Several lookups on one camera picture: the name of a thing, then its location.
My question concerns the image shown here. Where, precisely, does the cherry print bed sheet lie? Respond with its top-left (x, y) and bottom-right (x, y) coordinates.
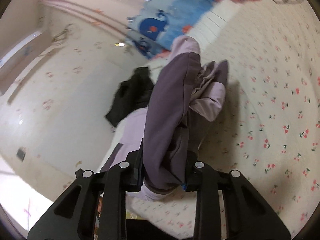
top-left (127, 0), bottom-right (320, 240)

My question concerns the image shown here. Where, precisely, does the black garment on bed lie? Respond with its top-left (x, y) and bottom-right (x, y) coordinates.
top-left (105, 66), bottom-right (154, 127)

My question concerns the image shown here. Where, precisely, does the whale print blue curtain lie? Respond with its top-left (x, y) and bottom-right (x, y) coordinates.
top-left (127, 0), bottom-right (220, 59)

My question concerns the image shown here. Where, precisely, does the lilac and purple jacket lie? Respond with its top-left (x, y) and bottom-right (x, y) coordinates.
top-left (101, 36), bottom-right (228, 201)

